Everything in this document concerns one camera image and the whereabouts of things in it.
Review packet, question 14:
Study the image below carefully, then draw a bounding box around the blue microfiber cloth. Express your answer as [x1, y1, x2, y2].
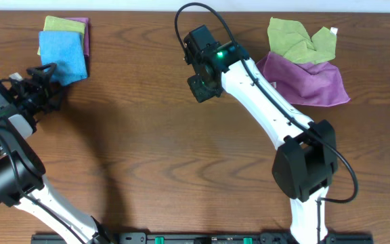
[39, 31, 87, 86]

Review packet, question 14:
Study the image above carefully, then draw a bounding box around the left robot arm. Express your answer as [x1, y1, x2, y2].
[0, 63, 115, 243]

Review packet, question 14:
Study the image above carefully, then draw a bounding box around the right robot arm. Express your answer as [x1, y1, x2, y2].
[183, 25, 338, 243]

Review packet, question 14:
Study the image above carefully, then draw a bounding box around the folded green cloth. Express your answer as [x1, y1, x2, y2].
[37, 16, 87, 58]

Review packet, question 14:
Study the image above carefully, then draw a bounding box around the folded purple cloth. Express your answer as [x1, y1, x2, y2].
[67, 17, 90, 56]

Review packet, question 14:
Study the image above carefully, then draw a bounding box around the crumpled green cloth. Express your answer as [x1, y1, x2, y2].
[267, 18, 338, 64]

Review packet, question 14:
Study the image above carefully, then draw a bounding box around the crumpled purple cloth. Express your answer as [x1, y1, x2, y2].
[257, 52, 351, 107]

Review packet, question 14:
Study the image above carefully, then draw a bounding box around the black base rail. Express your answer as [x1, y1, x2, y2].
[30, 231, 374, 244]

